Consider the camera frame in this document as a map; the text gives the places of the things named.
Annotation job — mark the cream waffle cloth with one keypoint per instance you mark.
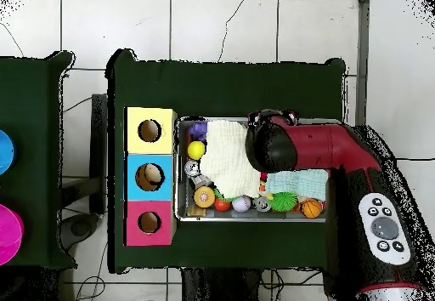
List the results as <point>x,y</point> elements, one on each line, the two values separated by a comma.
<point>227,165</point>

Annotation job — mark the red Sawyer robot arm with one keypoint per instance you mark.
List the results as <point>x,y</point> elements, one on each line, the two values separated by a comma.
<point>323,144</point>

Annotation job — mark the silver mesh bin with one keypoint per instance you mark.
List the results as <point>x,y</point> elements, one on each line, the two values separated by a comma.
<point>217,215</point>

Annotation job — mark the wooden box with three holes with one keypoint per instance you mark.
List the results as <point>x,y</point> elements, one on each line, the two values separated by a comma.
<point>132,178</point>

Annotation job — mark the yellow plastic ball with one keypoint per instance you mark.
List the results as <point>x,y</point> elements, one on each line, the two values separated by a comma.
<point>196,150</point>

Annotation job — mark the round silver tin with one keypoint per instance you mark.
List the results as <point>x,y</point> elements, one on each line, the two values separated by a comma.
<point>192,168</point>

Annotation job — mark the purple plastic toy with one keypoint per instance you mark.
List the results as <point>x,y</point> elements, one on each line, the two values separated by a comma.
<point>198,130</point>

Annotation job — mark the toy burger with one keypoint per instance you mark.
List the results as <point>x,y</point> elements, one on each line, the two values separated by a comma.
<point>204,197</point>

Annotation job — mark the red toy tomato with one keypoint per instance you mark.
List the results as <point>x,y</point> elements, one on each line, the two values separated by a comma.
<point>222,205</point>

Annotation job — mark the white toy baseball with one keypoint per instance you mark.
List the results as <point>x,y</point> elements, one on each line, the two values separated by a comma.
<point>241,203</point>

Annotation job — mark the dark green table cloth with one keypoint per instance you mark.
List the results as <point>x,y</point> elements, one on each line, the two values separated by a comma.
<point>34,93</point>
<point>221,90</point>

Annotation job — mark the green spiky ball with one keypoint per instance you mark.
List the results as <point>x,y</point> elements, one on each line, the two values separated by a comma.
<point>283,201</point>

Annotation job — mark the mint waffle cloth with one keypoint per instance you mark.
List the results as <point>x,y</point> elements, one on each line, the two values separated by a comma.
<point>299,183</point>

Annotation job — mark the orange toy basketball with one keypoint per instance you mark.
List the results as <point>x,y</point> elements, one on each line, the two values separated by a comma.
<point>311,208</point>

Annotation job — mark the grey rounded floor base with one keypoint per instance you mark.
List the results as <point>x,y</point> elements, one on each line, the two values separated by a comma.
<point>80,228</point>

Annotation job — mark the blue round bowl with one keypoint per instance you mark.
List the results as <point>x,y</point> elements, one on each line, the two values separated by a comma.
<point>6,153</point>

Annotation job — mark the magenta round bowl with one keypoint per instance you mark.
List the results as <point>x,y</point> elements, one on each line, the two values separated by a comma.
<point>8,234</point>

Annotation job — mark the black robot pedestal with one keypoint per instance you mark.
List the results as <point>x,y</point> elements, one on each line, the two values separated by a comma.
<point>217,287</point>

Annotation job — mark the grey metal post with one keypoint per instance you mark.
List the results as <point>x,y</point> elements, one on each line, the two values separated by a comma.
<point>362,59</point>

